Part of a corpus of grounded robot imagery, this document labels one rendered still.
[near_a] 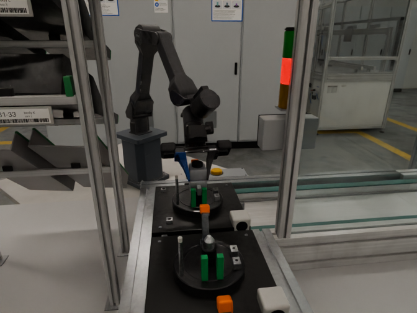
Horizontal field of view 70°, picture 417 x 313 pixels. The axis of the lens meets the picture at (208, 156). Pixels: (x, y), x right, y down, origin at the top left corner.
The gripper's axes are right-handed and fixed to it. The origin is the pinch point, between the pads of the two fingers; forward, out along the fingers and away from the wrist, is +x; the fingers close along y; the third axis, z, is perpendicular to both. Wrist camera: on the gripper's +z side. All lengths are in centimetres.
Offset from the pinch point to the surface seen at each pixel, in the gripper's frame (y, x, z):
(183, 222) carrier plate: -4.4, 13.6, -1.4
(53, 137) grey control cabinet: -148, -142, -283
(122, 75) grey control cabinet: -57, -194, -232
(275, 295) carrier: 9.6, 30.0, 19.8
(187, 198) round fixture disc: -2.9, 6.5, -6.4
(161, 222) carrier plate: -9.9, 12.9, -2.2
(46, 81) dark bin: -27.3, -7.9, 28.2
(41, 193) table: -55, -7, -41
